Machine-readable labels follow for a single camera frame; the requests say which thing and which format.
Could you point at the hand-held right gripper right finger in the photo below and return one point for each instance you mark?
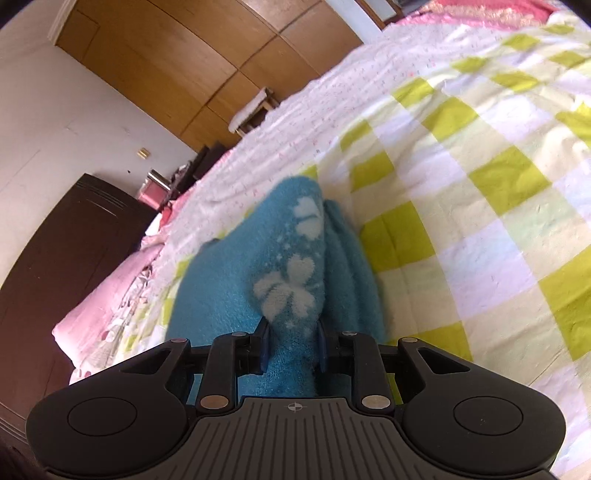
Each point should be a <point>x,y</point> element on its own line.
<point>322,355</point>

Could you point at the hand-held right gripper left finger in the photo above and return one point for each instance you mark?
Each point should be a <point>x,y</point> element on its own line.
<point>264,353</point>

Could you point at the teal flower-print sweater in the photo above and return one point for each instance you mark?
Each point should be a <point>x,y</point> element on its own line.
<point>231,286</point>

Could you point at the white pink-dotted pillow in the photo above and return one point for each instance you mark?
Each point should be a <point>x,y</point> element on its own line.
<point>131,314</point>

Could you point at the pink pillow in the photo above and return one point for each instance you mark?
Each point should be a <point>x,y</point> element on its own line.
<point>101,300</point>

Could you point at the pink storage box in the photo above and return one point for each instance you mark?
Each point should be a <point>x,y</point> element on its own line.
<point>150,194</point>

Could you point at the dark nightstand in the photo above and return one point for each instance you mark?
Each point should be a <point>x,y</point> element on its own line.
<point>207,157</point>

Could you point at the checked floral bed sheet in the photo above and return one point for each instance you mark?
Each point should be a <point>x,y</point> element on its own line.
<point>461,184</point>

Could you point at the dark wooden headboard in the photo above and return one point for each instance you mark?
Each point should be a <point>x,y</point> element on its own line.
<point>60,254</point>

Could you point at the wooden stool with cushion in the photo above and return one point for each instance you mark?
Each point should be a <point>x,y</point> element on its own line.
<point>251,108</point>

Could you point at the wooden wardrobe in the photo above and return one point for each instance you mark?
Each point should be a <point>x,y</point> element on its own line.
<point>184,55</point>

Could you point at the pink floral quilt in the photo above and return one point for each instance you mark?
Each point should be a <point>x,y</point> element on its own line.
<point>485,11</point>

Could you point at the wall light switch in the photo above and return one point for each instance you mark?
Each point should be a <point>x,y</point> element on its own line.
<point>144,153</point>

